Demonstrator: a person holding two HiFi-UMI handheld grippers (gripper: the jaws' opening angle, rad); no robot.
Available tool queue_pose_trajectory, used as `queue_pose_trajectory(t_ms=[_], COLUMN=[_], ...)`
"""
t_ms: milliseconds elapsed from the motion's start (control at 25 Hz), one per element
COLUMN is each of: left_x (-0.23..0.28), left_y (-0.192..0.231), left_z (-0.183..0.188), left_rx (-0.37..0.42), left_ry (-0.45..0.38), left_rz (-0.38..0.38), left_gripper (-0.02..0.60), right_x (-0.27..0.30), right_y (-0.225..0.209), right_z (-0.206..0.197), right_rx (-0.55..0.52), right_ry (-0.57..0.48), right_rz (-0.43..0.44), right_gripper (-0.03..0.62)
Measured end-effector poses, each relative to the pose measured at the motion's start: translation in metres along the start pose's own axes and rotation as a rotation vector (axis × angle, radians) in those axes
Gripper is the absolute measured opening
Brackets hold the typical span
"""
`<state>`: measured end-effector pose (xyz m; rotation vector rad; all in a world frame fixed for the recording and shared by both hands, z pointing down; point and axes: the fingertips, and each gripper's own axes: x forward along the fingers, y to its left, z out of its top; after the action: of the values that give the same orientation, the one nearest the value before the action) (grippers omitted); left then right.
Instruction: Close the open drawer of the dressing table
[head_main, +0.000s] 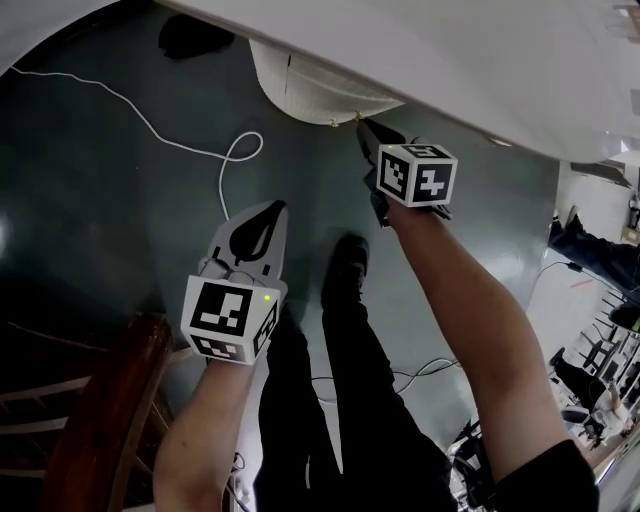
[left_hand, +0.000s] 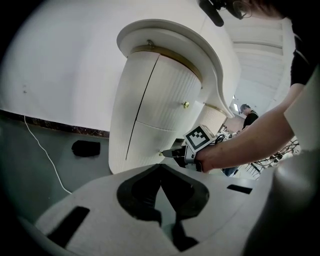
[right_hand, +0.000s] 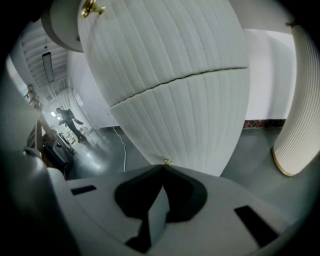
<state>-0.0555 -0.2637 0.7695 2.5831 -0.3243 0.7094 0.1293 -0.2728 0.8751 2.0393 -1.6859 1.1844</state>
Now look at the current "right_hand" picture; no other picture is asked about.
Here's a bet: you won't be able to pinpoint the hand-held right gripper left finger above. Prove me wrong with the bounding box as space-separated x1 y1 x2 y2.
46 163 166 256

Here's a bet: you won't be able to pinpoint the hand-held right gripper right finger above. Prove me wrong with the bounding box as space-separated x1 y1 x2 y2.
154 163 300 256

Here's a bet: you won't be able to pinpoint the large white ribbed drawer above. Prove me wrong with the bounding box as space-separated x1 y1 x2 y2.
109 66 251 178

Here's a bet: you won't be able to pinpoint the white fluted cabinet drawers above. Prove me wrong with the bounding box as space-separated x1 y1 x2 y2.
40 0 319 178

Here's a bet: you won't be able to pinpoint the olive-green round metal piece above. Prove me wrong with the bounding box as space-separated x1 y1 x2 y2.
79 0 107 20

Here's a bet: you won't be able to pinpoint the dark ceiling light panel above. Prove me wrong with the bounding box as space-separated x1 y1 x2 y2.
41 51 56 84

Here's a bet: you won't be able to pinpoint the white floor cable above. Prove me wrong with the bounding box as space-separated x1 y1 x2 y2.
112 125 127 173

